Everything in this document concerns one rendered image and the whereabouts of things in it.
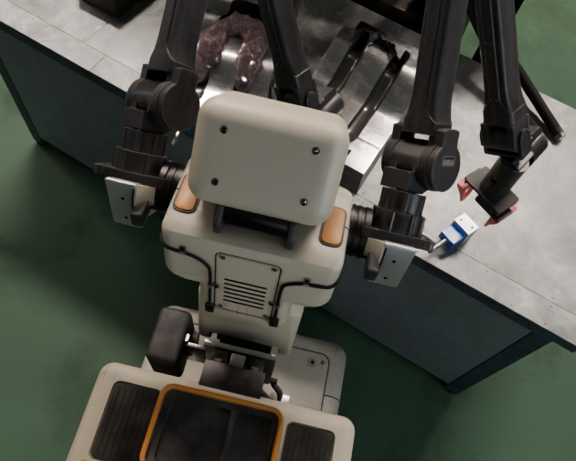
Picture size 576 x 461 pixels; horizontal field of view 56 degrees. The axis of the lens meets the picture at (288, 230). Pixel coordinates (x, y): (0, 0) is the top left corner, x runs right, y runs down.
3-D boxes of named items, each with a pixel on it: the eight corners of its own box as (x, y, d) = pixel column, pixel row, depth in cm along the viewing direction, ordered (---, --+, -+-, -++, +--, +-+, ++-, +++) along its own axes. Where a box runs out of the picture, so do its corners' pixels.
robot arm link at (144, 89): (120, 134, 89) (138, 139, 85) (131, 71, 87) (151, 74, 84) (165, 143, 96) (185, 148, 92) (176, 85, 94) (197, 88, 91)
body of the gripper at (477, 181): (483, 170, 119) (496, 149, 113) (516, 203, 116) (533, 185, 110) (462, 183, 117) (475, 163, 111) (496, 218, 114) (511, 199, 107)
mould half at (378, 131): (356, 194, 137) (368, 163, 125) (269, 145, 142) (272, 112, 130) (433, 74, 159) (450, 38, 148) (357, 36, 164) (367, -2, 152)
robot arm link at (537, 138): (477, 129, 105) (519, 134, 99) (508, 99, 110) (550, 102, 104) (485, 178, 112) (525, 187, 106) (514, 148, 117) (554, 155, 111)
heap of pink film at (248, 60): (251, 98, 141) (253, 76, 134) (186, 80, 142) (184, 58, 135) (277, 31, 153) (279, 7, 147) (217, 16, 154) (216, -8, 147)
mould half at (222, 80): (251, 149, 140) (253, 122, 131) (155, 124, 141) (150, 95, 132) (296, 21, 164) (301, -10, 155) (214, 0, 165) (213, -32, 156)
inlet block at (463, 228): (432, 264, 130) (440, 254, 125) (418, 248, 131) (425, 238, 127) (470, 238, 134) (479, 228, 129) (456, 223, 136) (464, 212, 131)
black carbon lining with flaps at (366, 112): (351, 150, 135) (359, 126, 126) (296, 121, 138) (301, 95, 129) (410, 67, 150) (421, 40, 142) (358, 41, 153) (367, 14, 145)
